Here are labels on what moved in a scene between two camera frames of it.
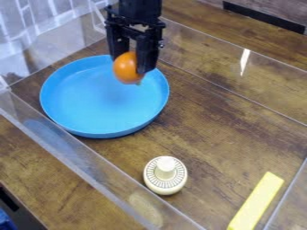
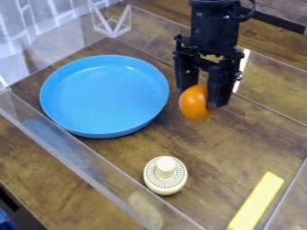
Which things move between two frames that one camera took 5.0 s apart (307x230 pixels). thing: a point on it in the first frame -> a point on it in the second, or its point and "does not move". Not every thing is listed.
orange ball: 124,68 -> 193,102
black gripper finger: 146,52 -> 221,79
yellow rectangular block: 256,202 does not move
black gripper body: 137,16 -> 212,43
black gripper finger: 118,40 -> 186,74
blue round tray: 88,104 does not move
